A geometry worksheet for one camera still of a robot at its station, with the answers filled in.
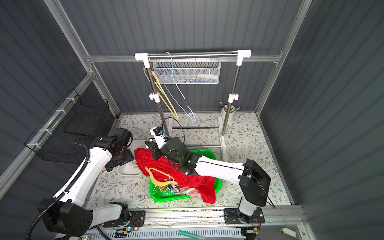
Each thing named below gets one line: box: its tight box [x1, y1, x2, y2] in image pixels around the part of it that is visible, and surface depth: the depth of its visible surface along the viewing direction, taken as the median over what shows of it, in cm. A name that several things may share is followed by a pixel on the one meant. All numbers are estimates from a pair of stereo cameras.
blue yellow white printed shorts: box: [159, 183, 177, 193], surface depth 82 cm
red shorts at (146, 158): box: [134, 148, 216, 204], surface depth 72 cm
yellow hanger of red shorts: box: [144, 167, 179, 187], surface depth 75 cm
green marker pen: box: [177, 230, 205, 240], surface depth 71 cm
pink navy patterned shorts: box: [172, 184, 202, 198], surface depth 75 cm
